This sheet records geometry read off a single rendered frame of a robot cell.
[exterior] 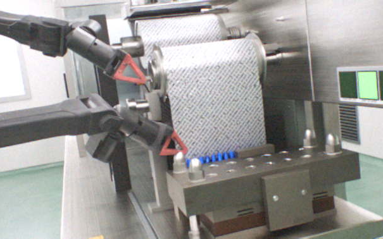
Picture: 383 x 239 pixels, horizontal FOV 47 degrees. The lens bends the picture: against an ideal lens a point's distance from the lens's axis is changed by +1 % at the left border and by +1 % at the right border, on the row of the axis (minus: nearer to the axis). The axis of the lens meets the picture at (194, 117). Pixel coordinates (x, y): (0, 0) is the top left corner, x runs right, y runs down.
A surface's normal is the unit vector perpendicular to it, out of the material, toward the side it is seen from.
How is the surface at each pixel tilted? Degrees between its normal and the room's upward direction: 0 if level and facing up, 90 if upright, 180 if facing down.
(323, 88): 90
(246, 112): 92
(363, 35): 90
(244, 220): 90
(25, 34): 108
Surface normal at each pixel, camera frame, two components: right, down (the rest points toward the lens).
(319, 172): 0.28, 0.09
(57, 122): 0.57, 0.49
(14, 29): -0.14, 0.45
